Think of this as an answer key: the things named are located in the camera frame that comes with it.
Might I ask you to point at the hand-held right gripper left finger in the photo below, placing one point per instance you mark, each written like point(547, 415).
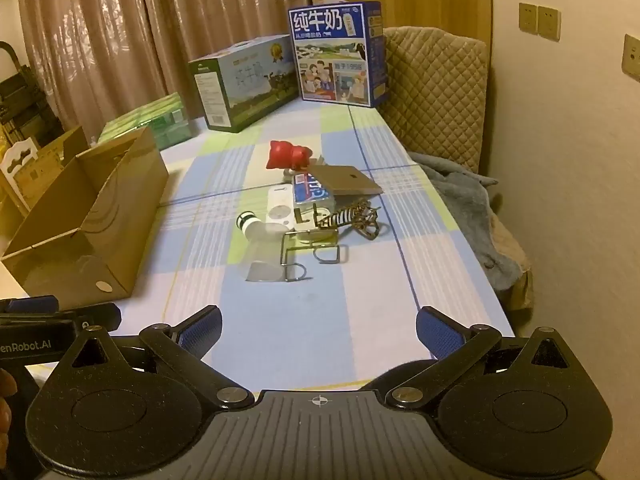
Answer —
point(202, 331)

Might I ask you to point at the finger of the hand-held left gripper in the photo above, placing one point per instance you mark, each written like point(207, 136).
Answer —
point(30, 305)
point(97, 316)

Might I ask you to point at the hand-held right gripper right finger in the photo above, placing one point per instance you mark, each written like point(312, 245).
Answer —
point(439, 332)

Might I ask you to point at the white power adapter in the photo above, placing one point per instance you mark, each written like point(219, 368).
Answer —
point(279, 205)

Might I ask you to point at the red cat figurine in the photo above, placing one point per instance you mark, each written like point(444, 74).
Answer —
point(285, 155)

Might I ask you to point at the person's left hand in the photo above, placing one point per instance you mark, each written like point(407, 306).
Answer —
point(6, 400)

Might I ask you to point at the checked pastel tablecloth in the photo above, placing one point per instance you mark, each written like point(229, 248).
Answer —
point(325, 310)

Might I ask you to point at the grey fleece blanket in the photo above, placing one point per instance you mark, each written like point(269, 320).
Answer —
point(465, 205)

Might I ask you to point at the white carved chair back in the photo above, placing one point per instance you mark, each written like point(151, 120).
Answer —
point(17, 165)

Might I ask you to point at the printed brown cardboard box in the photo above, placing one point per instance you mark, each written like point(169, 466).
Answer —
point(55, 160)

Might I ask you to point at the blue label clear packet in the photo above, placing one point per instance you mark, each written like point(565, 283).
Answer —
point(311, 191)

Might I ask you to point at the tan flat box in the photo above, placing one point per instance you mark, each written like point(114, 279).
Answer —
point(350, 179)

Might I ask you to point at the green shrink-wrapped carton pack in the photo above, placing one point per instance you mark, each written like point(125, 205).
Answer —
point(150, 122)

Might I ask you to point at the small grey ribbed object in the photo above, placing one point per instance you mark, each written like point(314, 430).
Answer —
point(318, 161)

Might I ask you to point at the black metal rack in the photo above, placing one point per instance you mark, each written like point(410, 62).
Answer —
point(25, 95)

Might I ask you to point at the beige quilted chair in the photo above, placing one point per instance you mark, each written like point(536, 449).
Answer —
point(435, 95)

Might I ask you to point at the green and white milk box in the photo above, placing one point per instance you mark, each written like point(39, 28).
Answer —
point(250, 80)

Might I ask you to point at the beige patterned curtain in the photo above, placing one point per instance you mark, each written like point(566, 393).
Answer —
point(125, 25)

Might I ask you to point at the blue milk carton box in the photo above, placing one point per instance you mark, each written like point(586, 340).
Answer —
point(335, 55)

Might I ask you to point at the beige wall socket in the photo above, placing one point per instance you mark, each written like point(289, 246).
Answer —
point(549, 22)
point(632, 57)
point(528, 19)

